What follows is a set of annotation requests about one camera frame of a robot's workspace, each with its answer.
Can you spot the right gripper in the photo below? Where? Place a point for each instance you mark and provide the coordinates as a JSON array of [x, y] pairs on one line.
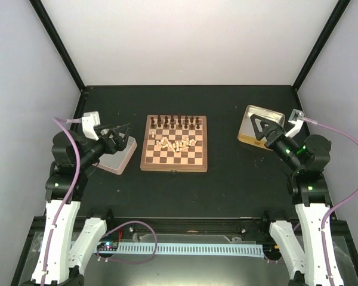
[[272, 126]]

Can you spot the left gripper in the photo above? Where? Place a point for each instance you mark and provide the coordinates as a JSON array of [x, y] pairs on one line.
[[119, 145]]

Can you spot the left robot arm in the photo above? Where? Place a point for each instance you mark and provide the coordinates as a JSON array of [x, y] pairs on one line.
[[60, 261]]

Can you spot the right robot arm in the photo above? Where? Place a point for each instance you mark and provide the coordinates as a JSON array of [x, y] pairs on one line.
[[313, 262]]

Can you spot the row of dark chess pieces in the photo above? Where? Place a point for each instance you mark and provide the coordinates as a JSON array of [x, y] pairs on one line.
[[184, 122]]

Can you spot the wooden chess board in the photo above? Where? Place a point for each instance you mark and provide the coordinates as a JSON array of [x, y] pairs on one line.
[[155, 158]]

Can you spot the pile of white chess pieces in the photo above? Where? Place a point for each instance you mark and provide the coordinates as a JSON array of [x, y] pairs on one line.
[[177, 146]]

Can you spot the small circuit board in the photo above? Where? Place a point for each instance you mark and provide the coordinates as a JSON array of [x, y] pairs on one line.
[[107, 246]]

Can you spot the gold metal tin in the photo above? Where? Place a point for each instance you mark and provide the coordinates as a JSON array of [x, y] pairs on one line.
[[246, 132]]

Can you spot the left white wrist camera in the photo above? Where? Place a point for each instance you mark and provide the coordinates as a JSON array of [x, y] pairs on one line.
[[89, 121]]

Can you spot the white slotted cable duct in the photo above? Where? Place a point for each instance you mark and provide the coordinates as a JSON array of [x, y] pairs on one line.
[[187, 249]]

